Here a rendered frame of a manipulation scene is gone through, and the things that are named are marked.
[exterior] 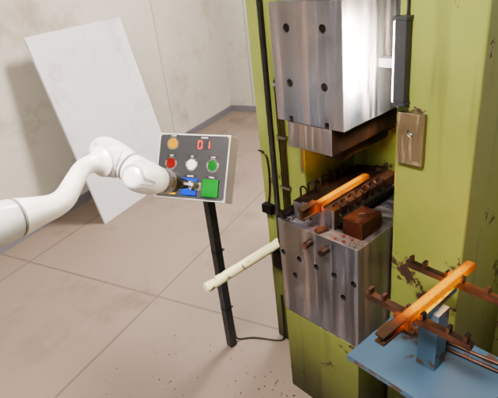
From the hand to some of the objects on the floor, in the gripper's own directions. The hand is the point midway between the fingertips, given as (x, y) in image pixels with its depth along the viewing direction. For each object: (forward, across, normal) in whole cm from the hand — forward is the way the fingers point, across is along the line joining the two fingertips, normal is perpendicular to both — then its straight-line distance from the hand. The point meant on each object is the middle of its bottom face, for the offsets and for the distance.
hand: (194, 185), depth 184 cm
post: (+75, -9, -81) cm, 110 cm away
